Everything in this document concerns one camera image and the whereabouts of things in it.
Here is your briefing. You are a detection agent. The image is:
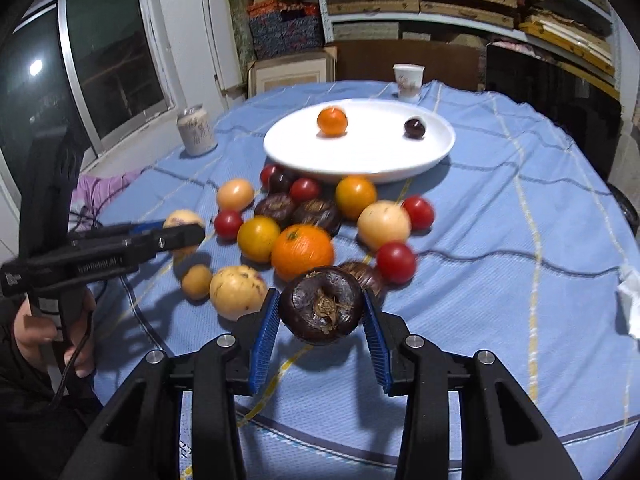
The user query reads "dark round stool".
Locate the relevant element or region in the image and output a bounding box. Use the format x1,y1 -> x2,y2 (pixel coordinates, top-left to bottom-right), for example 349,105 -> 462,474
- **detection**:
607,182 -> 640,236

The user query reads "person's left forearm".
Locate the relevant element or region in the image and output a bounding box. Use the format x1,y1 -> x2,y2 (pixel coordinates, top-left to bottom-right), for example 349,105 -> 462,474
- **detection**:
0,295 -> 106,480

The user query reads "person's left hand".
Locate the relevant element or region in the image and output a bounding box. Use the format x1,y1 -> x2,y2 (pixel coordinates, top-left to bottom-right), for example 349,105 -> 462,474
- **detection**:
15,292 -> 96,378

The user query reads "large dimpled orange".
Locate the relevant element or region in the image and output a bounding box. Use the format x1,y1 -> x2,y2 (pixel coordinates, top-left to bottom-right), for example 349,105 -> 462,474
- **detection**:
270,224 -> 335,282

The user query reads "small tan round fruit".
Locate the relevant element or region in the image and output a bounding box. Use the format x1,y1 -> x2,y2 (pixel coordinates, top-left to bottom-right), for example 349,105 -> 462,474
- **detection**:
180,264 -> 214,302

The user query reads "green patterned board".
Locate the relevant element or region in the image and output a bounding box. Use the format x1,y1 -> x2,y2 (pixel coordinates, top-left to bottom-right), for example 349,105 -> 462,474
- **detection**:
226,0 -> 256,61

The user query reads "smooth orange fruit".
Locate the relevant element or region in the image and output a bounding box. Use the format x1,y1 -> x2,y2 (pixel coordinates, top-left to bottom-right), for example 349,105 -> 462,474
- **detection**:
334,175 -> 378,221

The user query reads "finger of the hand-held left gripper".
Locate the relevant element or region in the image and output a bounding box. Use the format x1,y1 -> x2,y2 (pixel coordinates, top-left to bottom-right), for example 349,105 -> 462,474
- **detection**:
70,220 -> 168,246
122,224 -> 206,267

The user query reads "small orange tangerine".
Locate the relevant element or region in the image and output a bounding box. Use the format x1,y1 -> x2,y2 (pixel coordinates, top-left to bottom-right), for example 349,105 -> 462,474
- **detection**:
317,105 -> 349,136

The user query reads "pale yellow round fruit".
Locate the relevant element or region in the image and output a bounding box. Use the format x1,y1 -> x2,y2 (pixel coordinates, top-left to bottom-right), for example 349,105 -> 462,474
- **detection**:
356,200 -> 412,252
163,209 -> 206,261

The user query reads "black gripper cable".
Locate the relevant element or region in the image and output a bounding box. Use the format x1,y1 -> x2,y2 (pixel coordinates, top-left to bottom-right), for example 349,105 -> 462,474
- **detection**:
50,280 -> 108,411

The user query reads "yellow orange tomato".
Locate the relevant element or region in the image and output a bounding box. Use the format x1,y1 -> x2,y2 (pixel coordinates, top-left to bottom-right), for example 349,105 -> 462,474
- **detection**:
237,215 -> 282,264

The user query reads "white crumpled tissue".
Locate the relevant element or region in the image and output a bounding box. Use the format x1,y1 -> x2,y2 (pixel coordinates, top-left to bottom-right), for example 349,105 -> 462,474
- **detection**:
616,266 -> 640,338

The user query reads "pile of blue red boxes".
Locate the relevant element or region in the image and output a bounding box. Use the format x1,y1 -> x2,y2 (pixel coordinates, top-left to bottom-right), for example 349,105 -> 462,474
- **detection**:
232,0 -> 326,61

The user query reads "peach coloured round fruit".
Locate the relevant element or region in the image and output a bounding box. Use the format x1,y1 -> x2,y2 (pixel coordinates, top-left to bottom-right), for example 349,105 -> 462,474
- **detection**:
216,178 -> 255,213

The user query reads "white paper cup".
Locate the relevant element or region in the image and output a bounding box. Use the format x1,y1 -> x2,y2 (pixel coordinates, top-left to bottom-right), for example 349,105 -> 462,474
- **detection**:
393,63 -> 425,102

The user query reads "white metal shelf rack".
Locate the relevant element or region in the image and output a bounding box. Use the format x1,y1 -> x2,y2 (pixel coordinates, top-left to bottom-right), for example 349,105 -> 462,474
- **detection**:
310,0 -> 621,86

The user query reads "dark brown water chestnut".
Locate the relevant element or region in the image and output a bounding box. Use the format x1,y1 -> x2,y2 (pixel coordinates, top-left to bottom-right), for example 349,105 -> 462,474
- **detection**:
338,260 -> 387,306
254,193 -> 297,231
293,198 -> 343,237
278,266 -> 366,346

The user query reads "pink cloth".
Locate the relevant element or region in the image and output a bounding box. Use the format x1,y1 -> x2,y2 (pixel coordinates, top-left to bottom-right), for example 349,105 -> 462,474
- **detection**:
70,170 -> 146,221

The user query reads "brown wooden board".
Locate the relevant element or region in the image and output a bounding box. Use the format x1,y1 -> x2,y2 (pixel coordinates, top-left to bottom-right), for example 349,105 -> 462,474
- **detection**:
335,40 -> 481,92

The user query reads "wooden picture frame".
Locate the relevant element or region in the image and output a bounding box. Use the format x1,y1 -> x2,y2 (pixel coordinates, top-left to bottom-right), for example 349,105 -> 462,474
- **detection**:
247,52 -> 337,98

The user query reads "white wall conduit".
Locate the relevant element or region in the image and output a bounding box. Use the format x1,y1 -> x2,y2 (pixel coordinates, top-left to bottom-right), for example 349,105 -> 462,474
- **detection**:
201,0 -> 226,96

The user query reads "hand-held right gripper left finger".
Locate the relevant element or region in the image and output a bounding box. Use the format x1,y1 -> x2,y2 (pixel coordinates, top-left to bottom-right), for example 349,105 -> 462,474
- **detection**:
60,287 -> 282,480

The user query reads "white beverage can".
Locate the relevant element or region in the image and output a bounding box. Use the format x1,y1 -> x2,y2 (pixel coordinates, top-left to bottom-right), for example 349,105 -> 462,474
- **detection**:
177,104 -> 218,157

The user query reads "pale spotted potato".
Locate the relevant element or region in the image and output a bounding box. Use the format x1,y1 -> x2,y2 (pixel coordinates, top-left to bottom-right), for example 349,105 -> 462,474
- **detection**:
209,265 -> 268,322

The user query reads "white oval plate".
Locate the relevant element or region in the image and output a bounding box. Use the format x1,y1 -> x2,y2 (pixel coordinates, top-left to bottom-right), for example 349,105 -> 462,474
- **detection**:
263,98 -> 456,184

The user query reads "aluminium framed window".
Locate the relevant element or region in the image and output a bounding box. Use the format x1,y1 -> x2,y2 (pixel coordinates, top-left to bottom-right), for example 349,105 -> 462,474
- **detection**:
0,0 -> 176,181

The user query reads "blue checked tablecloth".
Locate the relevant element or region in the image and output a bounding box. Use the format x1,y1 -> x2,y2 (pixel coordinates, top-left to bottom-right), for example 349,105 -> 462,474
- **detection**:
92,80 -> 640,480

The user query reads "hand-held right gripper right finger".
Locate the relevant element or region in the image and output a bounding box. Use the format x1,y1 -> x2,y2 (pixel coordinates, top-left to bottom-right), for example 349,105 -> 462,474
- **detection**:
361,290 -> 583,480

